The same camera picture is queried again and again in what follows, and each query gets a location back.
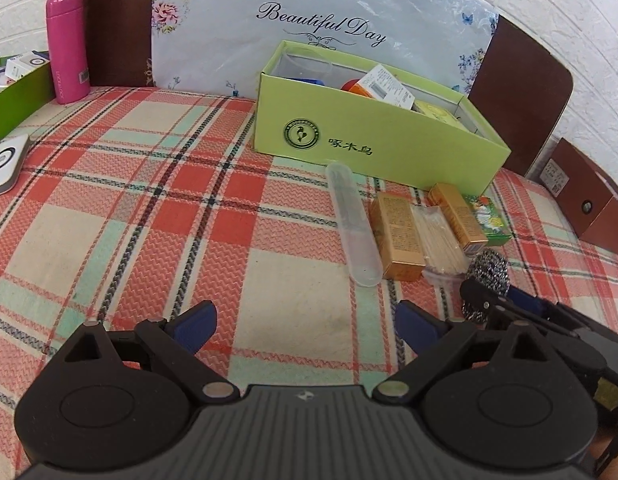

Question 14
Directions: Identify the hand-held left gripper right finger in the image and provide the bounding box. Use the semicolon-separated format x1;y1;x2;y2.
374;300;554;403

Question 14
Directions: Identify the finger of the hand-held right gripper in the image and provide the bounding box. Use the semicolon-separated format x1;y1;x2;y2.
509;287;618;348
460;279;607;373

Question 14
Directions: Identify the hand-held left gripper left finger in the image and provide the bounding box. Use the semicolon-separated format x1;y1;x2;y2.
64;301;235;401

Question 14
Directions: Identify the steel wool scrubber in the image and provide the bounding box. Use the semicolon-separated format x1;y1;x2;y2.
461;251;510;323

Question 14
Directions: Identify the light green cardboard box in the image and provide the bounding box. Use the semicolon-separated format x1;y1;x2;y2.
253;40;512;197

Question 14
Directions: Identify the yellow medicine box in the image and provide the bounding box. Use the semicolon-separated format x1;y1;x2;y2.
413;100;464;126

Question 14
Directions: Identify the orange and white box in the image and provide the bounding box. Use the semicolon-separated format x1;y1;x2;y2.
349;62;415;110

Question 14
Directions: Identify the cotton swab pack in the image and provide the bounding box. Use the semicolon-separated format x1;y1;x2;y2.
411;205;472;281

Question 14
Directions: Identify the green printed packet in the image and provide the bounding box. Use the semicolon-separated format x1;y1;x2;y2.
461;195;512;247

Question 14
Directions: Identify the small gold box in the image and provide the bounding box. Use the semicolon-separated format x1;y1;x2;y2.
428;182;488;256

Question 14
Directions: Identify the large gold box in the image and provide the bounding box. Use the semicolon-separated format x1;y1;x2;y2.
370;192;426;282

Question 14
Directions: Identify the brown cardboard box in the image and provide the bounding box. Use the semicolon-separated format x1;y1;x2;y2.
541;137;618;256

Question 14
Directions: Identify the clear plastic tube case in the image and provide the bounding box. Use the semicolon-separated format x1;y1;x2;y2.
325;162;385;287

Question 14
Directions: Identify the plaid blanket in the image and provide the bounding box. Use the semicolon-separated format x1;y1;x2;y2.
0;85;618;480

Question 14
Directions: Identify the white flat device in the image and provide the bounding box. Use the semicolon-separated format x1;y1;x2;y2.
0;134;30;200

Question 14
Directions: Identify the clear plastic container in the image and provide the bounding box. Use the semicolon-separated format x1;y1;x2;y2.
279;50;335;86

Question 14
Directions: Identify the dark green storage box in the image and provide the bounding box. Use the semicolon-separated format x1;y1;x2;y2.
0;50;56;142

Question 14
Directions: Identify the pink thermos bottle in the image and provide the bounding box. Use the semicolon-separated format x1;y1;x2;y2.
45;0;91;106

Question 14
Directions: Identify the small white box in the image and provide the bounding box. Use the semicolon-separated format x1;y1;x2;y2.
4;52;51;80

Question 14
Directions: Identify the floral printed bedding bag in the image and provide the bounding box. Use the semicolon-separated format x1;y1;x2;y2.
150;0;500;98

